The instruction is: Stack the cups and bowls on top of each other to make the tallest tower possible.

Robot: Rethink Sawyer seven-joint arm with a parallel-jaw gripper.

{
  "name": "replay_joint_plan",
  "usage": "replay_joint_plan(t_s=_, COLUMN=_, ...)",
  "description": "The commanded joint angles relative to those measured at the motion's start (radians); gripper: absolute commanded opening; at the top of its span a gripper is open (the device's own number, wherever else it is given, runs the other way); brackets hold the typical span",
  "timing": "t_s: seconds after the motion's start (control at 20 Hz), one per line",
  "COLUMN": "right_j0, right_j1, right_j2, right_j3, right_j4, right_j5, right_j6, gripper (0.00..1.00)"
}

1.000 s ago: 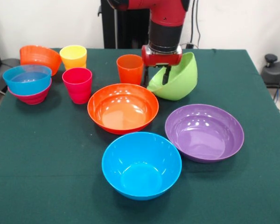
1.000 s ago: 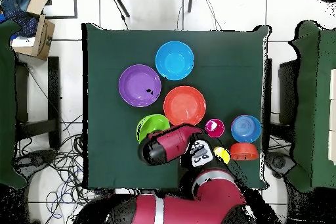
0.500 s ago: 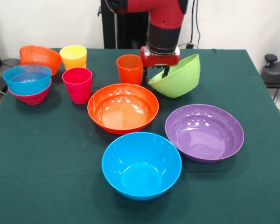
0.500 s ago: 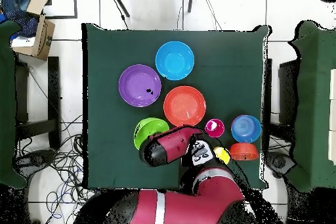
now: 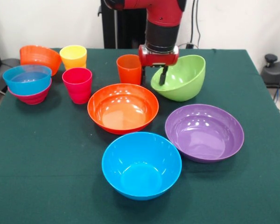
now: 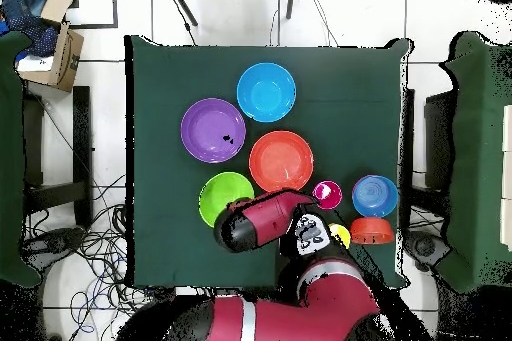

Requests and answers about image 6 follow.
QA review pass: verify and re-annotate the small orange bowl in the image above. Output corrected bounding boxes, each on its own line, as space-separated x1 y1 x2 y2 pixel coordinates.
349 216 396 246

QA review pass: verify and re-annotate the white packet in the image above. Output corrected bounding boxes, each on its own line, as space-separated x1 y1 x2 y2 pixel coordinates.
16 54 55 74

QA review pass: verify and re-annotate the large orange bowl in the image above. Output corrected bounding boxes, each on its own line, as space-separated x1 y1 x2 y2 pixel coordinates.
248 129 315 194

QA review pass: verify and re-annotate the green bowl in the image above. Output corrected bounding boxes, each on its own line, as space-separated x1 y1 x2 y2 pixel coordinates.
198 171 256 229

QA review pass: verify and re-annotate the green covered side table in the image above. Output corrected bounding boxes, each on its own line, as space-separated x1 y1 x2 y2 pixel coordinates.
0 30 41 288
435 30 512 294

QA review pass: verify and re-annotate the tangle of cables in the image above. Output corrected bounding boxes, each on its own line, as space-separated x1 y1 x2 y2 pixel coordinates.
23 172 169 341

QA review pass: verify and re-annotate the white board black frame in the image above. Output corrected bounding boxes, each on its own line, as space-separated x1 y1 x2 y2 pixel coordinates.
63 0 119 30

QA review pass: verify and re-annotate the small blue bowl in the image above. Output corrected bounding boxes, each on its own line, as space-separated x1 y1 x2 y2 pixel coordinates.
351 174 400 219

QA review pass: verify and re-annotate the purple bowl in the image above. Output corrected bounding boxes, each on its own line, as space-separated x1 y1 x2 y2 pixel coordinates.
179 97 247 164

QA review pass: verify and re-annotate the cardboard box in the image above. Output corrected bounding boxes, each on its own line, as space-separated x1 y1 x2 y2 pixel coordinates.
15 0 85 95

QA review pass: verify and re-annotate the blue cable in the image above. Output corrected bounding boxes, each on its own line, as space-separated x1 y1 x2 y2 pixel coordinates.
71 292 97 336

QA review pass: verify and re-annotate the dark grey stand base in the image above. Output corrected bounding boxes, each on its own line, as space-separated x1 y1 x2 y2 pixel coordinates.
403 230 453 272
21 227 87 274

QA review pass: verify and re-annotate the yellow cup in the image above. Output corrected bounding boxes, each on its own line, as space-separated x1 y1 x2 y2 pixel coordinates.
327 222 352 250

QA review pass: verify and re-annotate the black chair frame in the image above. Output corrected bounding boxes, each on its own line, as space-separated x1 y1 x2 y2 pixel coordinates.
399 88 455 230
21 85 93 230

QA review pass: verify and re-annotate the dark green tablecloth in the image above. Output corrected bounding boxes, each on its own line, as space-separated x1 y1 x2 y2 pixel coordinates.
124 34 415 291

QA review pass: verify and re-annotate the blue cloth bundle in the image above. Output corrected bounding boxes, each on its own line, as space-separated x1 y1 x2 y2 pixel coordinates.
0 0 78 58

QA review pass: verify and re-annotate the large blue bowl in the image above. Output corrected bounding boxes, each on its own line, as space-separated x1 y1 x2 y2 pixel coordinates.
235 61 298 123

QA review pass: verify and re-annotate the pink cup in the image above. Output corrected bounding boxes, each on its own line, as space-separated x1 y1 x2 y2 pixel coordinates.
311 179 344 211

